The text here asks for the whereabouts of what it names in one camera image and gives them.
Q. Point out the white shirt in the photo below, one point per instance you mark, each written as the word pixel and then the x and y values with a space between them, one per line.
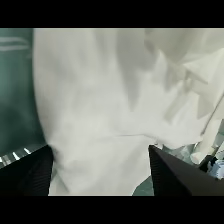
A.
pixel 110 100

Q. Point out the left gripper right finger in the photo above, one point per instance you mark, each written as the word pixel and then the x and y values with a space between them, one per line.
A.
pixel 176 178

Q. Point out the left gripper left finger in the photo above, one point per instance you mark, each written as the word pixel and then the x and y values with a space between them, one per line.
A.
pixel 30 175

